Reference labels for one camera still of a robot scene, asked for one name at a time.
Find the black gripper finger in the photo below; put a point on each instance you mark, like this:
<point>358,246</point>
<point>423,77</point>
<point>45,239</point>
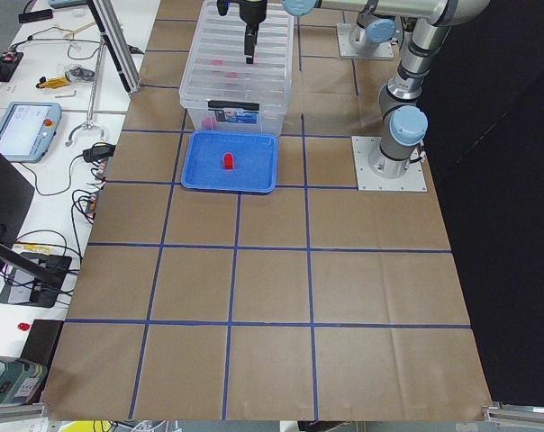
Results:
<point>250,42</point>

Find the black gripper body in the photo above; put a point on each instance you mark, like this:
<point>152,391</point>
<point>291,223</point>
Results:
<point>252,11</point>

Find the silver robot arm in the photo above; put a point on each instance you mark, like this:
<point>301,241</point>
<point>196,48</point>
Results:
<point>404,125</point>
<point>378,27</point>

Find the clear plastic storage box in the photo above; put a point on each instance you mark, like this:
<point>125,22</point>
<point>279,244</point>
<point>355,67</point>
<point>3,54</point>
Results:
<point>240,116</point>

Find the blue plastic tray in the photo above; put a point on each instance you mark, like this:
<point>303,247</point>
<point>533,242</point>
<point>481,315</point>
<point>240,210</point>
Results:
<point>255,162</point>

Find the long metal reacher grabber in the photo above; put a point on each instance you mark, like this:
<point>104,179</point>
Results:
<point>89,124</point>

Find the wooden chopsticks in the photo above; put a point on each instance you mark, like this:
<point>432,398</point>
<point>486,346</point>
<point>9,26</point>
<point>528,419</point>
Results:
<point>70,34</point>

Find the metal allen key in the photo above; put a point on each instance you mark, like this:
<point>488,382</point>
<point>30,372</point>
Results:
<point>70,94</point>

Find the black power adapter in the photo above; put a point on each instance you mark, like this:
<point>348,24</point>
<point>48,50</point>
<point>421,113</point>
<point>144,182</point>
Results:
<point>98,152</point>

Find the yellow black small tool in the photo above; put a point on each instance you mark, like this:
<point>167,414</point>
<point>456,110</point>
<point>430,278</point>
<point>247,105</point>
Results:
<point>53,83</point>

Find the robot teach pendant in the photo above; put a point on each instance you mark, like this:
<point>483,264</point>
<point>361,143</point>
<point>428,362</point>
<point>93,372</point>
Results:
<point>27,129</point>

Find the brown paper table cover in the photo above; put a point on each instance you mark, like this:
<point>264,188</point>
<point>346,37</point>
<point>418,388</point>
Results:
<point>313,302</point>

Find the black monitor stand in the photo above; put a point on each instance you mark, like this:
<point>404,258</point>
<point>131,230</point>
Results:
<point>32,279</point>

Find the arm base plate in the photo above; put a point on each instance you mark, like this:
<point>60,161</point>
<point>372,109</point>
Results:
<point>377,173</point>
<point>354,44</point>

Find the aluminium frame post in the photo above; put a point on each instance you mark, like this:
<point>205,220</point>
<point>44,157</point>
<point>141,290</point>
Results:
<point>110,29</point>

